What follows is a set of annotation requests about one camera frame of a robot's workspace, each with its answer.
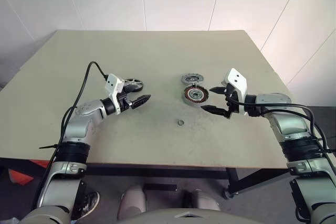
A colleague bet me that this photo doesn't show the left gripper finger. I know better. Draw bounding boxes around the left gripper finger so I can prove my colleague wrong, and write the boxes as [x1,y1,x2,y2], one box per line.
[130,94,152,110]
[123,85,144,94]

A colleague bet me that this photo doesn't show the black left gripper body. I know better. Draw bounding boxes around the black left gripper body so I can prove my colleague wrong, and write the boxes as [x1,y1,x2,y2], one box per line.
[117,87,134,112]

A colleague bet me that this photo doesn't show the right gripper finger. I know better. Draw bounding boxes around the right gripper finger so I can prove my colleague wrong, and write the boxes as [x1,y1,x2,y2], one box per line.
[209,86,227,95]
[200,105,230,119]

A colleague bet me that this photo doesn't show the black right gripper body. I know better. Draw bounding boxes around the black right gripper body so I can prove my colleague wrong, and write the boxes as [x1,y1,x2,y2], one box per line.
[222,83,245,120]

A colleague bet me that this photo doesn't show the black spoked motor cover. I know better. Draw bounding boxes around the black spoked motor cover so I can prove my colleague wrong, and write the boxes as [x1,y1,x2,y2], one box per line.
[123,77,145,94]

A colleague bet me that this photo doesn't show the motor stator with copper windings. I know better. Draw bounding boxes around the motor stator with copper windings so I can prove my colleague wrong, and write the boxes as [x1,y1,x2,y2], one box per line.
[181,83,210,108]

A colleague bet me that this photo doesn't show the grey round rotor disc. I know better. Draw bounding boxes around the grey round rotor disc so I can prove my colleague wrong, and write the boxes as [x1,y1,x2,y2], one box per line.
[180,72,204,86]

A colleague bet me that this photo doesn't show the grey rounded shape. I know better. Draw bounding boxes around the grey rounded shape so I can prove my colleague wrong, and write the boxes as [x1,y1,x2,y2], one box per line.
[117,185,146,220]
[183,189,222,212]

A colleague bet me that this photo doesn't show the black patterned sneaker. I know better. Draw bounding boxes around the black patterned sneaker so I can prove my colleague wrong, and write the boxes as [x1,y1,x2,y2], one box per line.
[78,191,101,220]

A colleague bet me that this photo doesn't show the grey robot torso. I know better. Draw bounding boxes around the grey robot torso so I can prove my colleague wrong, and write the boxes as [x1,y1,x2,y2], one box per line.
[123,207,229,224]

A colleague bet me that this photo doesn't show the orange red object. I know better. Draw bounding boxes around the orange red object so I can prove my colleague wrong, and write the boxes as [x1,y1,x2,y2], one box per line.
[7,158,51,186]

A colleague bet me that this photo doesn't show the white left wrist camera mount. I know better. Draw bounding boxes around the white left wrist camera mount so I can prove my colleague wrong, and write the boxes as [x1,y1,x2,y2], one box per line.
[104,73,124,116]

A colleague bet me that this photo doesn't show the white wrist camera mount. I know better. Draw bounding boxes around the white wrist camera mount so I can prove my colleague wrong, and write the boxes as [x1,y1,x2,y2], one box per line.
[104,73,124,116]
[222,68,249,116]

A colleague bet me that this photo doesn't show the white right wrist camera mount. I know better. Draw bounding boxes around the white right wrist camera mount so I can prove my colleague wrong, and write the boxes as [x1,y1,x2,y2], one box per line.
[222,68,249,116]

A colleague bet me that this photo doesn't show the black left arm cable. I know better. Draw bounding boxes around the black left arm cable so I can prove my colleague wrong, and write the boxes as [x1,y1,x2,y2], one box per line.
[38,61,110,204]

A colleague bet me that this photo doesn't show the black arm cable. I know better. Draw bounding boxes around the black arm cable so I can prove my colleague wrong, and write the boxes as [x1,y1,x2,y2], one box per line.
[38,61,110,204]
[225,94,336,167]

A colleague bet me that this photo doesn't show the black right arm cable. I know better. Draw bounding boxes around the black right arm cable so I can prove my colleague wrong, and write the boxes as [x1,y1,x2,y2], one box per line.
[225,94,336,167]

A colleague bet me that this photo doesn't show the black metal table frame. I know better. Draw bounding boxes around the black metal table frame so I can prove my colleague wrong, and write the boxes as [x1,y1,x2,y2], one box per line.
[85,163,291,200]

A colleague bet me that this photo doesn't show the black left arm cable tie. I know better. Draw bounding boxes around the black left arm cable tie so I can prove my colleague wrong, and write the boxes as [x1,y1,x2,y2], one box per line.
[38,143,65,151]

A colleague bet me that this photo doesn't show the black arm cable tie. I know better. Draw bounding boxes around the black arm cable tie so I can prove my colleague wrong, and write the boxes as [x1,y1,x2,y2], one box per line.
[38,143,65,151]
[314,136,336,154]

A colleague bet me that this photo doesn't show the black right arm cable tie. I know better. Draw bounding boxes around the black right arm cable tie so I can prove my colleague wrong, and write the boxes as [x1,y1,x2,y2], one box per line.
[314,136,336,154]

